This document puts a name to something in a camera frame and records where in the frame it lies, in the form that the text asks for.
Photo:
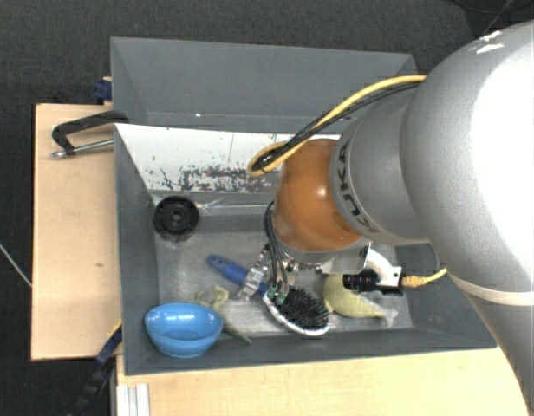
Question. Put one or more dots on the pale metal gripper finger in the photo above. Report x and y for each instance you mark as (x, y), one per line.
(252, 279)
(264, 255)

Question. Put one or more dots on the pale green toy lizard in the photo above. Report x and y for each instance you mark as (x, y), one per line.
(221, 303)

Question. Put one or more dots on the black bristle hairbrush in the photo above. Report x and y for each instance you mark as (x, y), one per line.
(306, 312)

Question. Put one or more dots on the pale yellow-green soft pouch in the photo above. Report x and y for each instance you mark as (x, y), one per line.
(347, 303)

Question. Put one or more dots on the blue bowl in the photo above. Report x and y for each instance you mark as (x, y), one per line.
(182, 327)

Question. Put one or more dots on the black round ribbed disc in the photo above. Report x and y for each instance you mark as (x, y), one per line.
(176, 217)

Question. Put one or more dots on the grey metal bin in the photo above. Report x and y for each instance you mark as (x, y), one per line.
(249, 80)

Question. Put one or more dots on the pale brown flat board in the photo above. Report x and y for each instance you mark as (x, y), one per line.
(72, 241)

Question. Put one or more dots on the black cylinder on white bracket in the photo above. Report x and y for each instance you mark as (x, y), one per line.
(371, 279)

